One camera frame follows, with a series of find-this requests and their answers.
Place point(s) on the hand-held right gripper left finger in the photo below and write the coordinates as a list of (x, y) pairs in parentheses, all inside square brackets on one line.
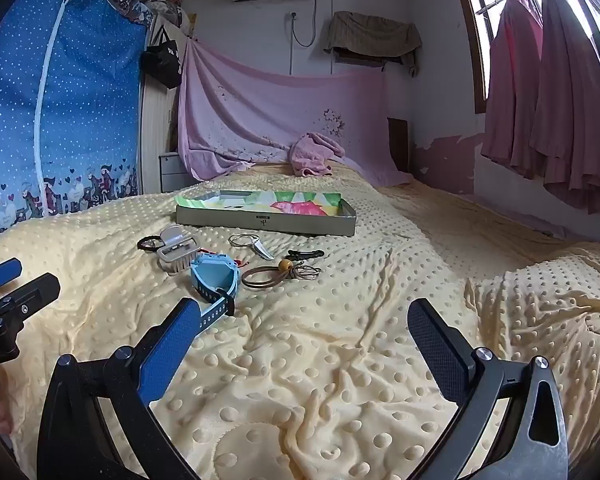
[(170, 355)]

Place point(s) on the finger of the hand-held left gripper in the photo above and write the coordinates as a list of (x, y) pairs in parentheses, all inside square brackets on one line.
[(0, 273), (35, 292)]

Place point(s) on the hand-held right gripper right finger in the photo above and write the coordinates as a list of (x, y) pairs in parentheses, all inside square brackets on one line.
[(440, 355)]

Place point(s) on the blue smartwatch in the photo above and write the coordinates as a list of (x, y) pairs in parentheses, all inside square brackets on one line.
[(215, 275)]

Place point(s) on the grey rectangular hair clip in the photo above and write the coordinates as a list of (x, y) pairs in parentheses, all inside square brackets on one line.
[(177, 262)]

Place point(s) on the silver hair clip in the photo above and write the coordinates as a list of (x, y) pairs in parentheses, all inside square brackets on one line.
[(264, 251)]

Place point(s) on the colourful cartoon tray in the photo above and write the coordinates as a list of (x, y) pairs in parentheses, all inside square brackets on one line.
[(260, 223)]

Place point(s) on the yellow dotted blanket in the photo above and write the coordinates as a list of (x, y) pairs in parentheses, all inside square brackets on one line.
[(330, 360)]

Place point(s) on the silver bangles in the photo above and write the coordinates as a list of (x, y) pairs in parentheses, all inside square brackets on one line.
[(232, 243)]

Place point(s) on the black hair clip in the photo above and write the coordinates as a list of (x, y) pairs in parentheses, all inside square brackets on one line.
[(300, 255)]

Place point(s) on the white drawer cabinet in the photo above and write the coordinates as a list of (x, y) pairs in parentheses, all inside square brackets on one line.
[(172, 172)]

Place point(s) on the painted paper sheet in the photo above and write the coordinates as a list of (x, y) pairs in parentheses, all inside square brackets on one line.
[(290, 205)]

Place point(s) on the blue dotted fabric wardrobe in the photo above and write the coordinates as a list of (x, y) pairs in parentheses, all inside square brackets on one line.
[(90, 85)]

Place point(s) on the dark brown board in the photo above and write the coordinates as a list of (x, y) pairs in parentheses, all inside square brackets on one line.
[(399, 145)]

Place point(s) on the pink towel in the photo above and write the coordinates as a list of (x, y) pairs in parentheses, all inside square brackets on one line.
[(312, 152)]

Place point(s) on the pink curtain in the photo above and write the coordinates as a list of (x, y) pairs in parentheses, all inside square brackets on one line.
[(580, 135), (512, 110)]

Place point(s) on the pink hanging sheet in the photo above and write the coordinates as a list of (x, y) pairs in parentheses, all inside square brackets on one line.
[(260, 110)]

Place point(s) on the black bag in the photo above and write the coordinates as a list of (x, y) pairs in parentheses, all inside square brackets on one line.
[(162, 62)]

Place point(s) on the folded bedding pile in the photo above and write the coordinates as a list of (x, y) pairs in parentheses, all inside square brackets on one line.
[(172, 10)]

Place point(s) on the window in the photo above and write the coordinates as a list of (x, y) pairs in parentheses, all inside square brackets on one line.
[(480, 35)]

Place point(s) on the brown cloth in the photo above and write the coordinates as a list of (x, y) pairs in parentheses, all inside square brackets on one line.
[(370, 35)]

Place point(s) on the wall socket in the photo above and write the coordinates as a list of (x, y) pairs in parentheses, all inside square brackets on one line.
[(293, 15)]

